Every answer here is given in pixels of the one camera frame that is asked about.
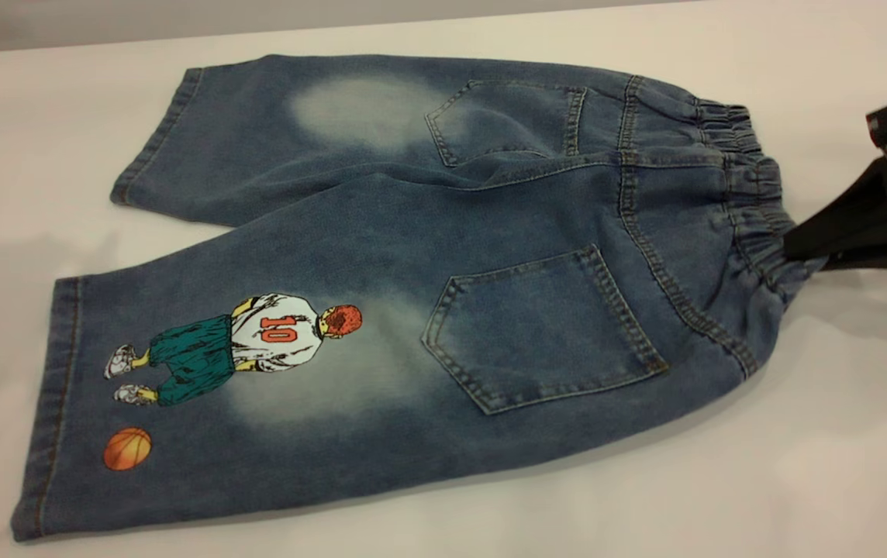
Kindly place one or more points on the blue denim shorts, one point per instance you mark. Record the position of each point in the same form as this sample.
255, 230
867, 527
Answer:
412, 256

